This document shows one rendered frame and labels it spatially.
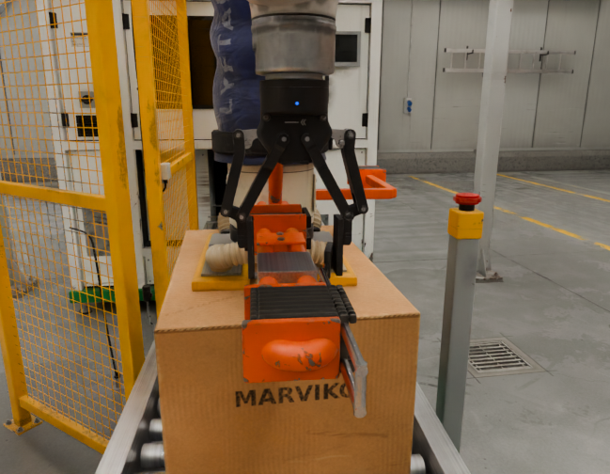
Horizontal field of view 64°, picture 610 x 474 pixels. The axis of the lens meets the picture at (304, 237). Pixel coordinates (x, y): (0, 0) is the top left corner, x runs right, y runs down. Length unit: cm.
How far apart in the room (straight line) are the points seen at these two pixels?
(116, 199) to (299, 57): 99
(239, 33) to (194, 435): 65
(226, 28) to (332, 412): 66
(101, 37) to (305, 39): 96
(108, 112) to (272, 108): 92
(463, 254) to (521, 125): 987
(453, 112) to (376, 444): 974
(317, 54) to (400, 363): 49
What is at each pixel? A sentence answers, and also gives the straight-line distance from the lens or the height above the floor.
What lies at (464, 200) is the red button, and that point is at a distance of 130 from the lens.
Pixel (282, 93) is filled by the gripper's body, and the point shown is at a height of 127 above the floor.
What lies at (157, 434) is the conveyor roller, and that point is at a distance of 126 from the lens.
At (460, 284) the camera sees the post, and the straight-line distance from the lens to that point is 136.
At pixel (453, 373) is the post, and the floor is 55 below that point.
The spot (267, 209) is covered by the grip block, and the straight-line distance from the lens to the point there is 78.
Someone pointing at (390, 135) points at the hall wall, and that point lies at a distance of 996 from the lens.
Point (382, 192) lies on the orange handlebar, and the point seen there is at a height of 108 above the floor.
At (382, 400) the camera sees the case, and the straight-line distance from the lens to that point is 84.
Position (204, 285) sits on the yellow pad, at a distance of 86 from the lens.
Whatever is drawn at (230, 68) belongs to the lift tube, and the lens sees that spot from 91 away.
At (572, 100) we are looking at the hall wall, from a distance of 1177.
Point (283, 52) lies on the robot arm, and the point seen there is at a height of 131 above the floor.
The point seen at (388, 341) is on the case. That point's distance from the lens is 79.
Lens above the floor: 125
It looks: 15 degrees down
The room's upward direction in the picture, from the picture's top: straight up
